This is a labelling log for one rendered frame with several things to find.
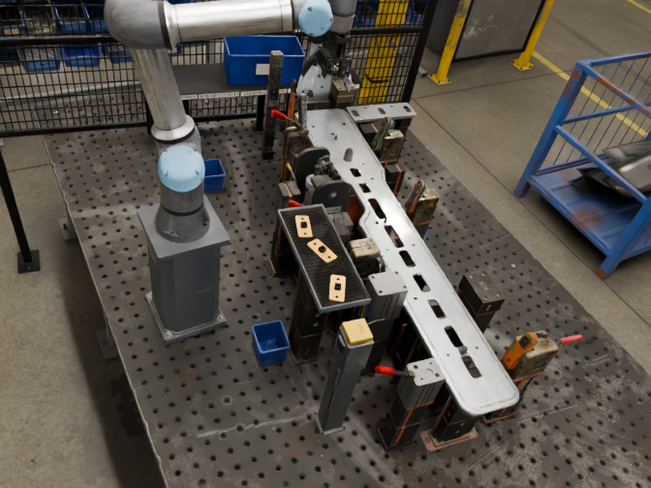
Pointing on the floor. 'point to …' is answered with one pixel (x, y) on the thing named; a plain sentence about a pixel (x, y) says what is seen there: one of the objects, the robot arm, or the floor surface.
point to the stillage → (598, 174)
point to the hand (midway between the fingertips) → (323, 92)
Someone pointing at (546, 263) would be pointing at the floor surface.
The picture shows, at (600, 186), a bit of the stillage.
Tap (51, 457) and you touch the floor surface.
